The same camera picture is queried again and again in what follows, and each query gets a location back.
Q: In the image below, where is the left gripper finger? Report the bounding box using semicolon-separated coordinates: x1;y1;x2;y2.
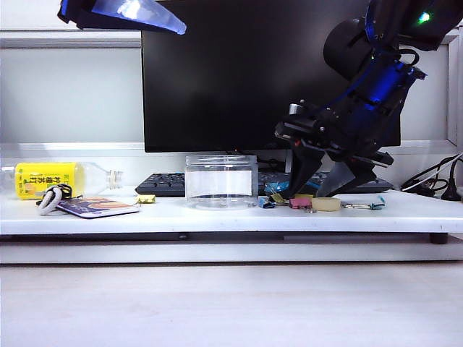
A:
59;0;187;36

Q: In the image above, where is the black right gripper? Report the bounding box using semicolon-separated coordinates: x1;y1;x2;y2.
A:
274;99;394;200

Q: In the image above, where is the pink binder clip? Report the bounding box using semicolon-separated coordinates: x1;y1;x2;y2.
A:
288;197;315;214

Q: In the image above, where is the black blue computer mouse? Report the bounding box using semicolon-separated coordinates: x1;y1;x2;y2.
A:
265;179;328;200

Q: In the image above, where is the teal binder clip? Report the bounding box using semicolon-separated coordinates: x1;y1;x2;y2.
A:
341;196;386;213

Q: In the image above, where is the black computer monitor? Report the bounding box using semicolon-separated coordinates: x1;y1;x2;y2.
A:
140;0;402;174

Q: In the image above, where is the clear plastic jar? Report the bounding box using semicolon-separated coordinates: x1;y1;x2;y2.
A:
184;154;260;211

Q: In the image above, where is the white raised desk board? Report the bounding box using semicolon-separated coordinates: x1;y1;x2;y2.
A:
0;187;463;247

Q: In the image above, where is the black power plug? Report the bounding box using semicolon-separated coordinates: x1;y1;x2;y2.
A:
440;155;463;202

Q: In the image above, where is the black keyboard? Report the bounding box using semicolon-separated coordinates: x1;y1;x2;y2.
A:
134;171;394;198

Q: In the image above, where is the plastic bottle yellow label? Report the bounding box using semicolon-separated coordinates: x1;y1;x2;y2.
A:
0;161;124;201

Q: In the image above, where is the purple orange card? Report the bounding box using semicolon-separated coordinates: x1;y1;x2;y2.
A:
57;197;141;220

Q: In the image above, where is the grey aluminium partition frame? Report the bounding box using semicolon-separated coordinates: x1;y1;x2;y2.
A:
0;23;463;160

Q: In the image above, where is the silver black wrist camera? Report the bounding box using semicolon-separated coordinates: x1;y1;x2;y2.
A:
288;102;319;120

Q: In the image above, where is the black looped cable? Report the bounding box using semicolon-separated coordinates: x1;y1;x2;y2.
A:
399;168;449;192

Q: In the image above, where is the black thin cable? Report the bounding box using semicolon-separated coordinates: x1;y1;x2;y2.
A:
430;151;463;175

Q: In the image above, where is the blue black arm cable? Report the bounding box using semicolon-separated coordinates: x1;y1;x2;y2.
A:
363;0;386;48

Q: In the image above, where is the white braided keychain strap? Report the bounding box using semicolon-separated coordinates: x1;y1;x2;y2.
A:
35;186;63;217

